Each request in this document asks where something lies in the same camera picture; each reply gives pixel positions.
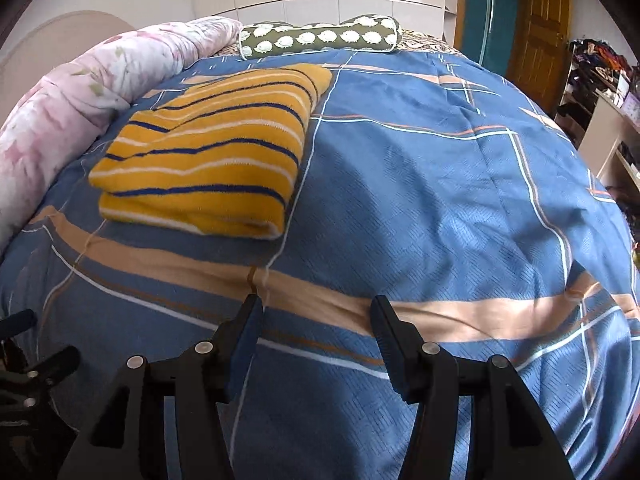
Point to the cluttered white shelf unit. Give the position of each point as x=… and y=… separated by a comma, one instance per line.
x=600, y=115

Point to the beige round headboard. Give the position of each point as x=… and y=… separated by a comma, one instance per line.
x=51, y=44

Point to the yellow striped knit sweater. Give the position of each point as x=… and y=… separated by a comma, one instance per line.
x=222, y=158

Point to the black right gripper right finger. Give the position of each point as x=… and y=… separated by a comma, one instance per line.
x=510, y=437

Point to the pink floral rolled quilt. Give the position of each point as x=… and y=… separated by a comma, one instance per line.
x=72, y=105

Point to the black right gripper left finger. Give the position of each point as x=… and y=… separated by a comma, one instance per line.
x=124, y=433

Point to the green white-dotted pillow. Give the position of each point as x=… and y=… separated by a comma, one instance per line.
x=367, y=32

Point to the brown wooden door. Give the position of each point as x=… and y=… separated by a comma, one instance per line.
x=540, y=55

